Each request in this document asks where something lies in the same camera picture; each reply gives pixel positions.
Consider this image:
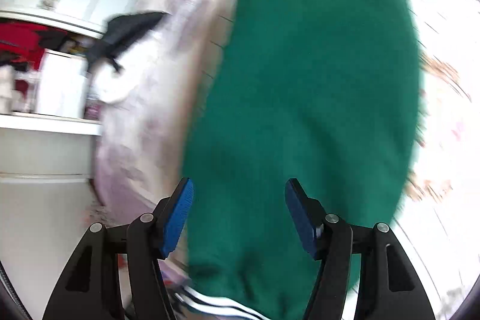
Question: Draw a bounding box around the green and cream varsity jacket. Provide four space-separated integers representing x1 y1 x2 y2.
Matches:
182 0 420 319

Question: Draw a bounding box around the white box on shelf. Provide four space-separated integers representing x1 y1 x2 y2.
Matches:
34 49 88 118

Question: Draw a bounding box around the red garment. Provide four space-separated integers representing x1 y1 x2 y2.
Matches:
0 22 68 71

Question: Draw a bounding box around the white shelf unit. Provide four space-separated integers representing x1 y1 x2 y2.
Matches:
1 0 137 319

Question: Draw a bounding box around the purple fuzzy blanket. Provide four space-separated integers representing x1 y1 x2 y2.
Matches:
94 0 228 223

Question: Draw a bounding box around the floral white bed sheet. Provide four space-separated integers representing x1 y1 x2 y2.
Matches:
194 0 480 320

